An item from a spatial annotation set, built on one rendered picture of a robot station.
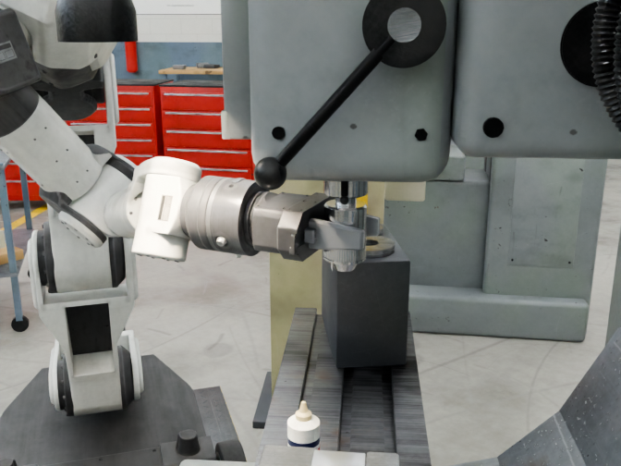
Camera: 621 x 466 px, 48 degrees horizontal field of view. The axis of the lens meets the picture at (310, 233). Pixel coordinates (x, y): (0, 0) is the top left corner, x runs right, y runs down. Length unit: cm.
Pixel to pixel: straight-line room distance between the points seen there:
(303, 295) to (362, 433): 167
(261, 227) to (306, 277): 187
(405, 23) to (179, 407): 132
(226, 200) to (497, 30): 34
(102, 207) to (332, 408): 45
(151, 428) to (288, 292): 110
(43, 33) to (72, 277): 55
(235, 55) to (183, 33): 933
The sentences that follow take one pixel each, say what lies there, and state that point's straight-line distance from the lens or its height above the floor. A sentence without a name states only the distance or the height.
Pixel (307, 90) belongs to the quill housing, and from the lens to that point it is 65.
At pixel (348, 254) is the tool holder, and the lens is 76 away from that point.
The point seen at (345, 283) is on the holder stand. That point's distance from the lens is 114.
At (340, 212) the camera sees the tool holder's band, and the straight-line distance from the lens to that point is 75.
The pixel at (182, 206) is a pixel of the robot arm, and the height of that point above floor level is 125.
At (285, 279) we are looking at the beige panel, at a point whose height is 53.
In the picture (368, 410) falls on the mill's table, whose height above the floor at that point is 90.
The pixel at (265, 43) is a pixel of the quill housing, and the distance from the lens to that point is 65.
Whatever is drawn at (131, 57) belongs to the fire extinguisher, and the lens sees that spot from 1013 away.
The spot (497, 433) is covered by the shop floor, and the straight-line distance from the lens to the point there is 280.
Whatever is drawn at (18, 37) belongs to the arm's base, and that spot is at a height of 144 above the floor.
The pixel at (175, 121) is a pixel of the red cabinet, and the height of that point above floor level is 74.
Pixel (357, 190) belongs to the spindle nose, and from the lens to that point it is 74.
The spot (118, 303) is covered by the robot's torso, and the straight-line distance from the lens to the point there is 147.
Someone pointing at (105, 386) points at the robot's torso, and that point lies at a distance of 162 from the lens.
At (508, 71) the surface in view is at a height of 142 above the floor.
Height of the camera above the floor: 146
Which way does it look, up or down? 17 degrees down
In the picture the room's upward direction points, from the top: straight up
